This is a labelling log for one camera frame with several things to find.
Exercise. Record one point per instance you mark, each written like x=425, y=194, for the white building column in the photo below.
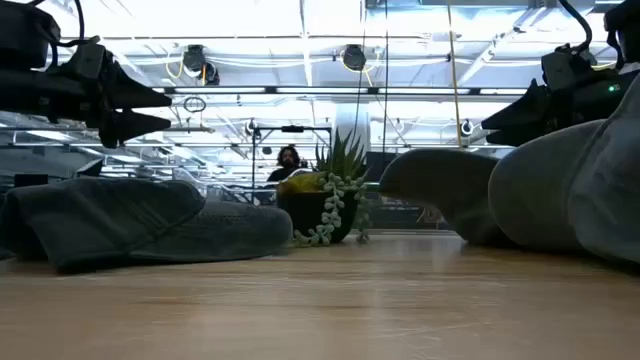
x=352, y=125

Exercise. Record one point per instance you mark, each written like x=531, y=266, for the black metal gantry frame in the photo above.
x=292, y=129

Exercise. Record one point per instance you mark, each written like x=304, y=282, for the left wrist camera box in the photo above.
x=82, y=60

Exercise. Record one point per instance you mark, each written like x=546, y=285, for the black baseball cap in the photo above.
x=100, y=225

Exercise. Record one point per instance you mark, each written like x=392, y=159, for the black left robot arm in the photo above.
x=25, y=35

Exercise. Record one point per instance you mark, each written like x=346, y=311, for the grey baseball cap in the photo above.
x=440, y=190
x=540, y=200

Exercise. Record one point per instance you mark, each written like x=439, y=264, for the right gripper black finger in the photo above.
x=520, y=117
x=517, y=138

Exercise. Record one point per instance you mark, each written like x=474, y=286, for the potted succulent plant black pot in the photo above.
x=320, y=210

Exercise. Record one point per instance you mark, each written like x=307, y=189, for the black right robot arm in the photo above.
x=622, y=25

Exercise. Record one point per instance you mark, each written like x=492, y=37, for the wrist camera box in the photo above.
x=82, y=60
x=562, y=70

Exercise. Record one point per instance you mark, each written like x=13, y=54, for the black angled screen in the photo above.
x=90, y=167

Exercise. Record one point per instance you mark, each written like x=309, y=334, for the person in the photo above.
x=288, y=165

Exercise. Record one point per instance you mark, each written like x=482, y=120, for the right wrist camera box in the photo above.
x=562, y=70

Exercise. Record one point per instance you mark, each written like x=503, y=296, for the long ceiling light strip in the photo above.
x=320, y=90

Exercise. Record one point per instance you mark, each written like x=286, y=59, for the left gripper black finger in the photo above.
x=130, y=127
x=135, y=95

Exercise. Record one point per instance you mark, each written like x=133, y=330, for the black monitor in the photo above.
x=380, y=165

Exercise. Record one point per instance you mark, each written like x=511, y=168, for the small computer monitor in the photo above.
x=31, y=180

